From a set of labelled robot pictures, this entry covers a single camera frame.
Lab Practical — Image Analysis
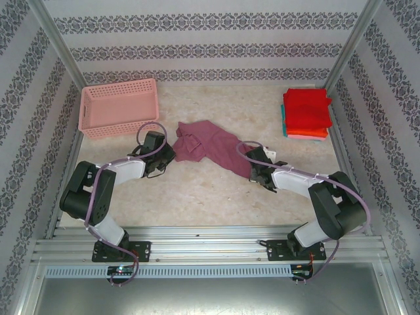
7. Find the maroon t-shirt with star print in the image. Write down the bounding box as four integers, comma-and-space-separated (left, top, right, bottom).
173, 119, 255, 180

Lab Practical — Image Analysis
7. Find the pink folded t-shirt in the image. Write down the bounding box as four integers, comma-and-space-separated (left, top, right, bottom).
285, 133, 328, 142

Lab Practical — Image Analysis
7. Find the pink plastic basket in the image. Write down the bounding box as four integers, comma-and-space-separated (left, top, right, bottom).
78, 78, 161, 142

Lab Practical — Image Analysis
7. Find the orange folded t-shirt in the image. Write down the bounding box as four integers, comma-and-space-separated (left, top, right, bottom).
284, 126, 329, 138

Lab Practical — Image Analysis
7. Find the red folded t-shirt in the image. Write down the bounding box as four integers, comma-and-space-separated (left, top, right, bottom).
283, 87, 333, 131

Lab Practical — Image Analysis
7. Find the grey metal sheet panel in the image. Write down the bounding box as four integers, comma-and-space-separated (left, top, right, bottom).
12, 261, 406, 315

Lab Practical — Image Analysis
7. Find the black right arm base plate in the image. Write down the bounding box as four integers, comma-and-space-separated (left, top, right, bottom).
266, 239, 327, 263

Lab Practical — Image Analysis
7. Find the aluminium mounting rail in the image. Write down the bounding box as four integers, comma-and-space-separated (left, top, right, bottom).
31, 224, 389, 264

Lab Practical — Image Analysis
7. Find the aluminium table side rail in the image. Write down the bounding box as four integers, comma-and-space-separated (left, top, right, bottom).
327, 97, 373, 237
44, 130, 85, 239

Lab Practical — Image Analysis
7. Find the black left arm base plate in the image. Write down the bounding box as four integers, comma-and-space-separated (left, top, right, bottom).
92, 240, 152, 264

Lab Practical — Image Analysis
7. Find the white slotted cable duct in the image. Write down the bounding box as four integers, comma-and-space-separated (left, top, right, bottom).
43, 264, 293, 279

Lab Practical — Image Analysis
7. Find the aluminium frame post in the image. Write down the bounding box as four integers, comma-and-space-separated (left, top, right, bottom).
323, 0, 385, 90
31, 0, 87, 96

